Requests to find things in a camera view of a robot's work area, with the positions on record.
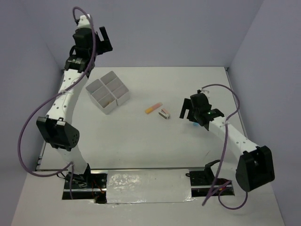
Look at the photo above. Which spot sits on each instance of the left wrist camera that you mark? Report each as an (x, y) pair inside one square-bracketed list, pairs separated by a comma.
[(83, 22)]

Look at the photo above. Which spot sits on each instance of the orange pink highlighter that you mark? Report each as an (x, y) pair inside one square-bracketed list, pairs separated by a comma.
[(153, 108)]

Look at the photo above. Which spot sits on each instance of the right white divided container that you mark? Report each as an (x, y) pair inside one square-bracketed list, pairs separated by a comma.
[(118, 89)]

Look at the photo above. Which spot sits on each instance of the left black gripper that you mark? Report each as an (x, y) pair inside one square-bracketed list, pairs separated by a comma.
[(104, 46)]

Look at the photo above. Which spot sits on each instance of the left white divided container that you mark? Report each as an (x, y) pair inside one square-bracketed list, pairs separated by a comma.
[(101, 96)]

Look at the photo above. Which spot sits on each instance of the white divided container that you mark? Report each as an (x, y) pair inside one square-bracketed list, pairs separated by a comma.
[(101, 96), (118, 89)]

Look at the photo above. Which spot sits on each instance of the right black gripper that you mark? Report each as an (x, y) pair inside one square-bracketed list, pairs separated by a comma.
[(187, 105)]

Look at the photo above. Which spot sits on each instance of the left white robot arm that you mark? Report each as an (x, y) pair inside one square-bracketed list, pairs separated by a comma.
[(56, 127)]

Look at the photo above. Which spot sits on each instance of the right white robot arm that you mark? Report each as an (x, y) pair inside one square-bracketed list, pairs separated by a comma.
[(255, 164)]

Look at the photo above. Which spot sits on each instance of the pink correction tape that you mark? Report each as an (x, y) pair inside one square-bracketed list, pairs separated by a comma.
[(164, 113)]

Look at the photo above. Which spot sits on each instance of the silver foil cover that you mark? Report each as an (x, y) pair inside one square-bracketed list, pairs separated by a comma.
[(148, 186)]

